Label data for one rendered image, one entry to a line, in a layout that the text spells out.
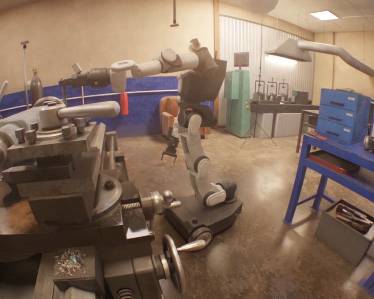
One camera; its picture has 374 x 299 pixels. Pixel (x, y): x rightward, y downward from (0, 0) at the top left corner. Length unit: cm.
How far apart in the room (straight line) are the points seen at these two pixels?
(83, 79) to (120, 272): 71
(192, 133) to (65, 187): 106
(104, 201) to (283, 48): 482
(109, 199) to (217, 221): 125
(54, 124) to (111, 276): 37
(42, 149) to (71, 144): 6
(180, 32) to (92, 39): 200
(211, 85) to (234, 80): 312
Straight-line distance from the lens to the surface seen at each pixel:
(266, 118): 460
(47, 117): 42
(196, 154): 146
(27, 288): 72
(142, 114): 465
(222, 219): 169
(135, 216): 58
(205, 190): 165
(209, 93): 134
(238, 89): 451
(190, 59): 108
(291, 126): 530
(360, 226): 184
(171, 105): 434
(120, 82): 89
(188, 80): 129
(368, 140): 166
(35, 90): 347
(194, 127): 134
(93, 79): 87
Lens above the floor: 122
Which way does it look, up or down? 19 degrees down
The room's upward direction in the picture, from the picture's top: straight up
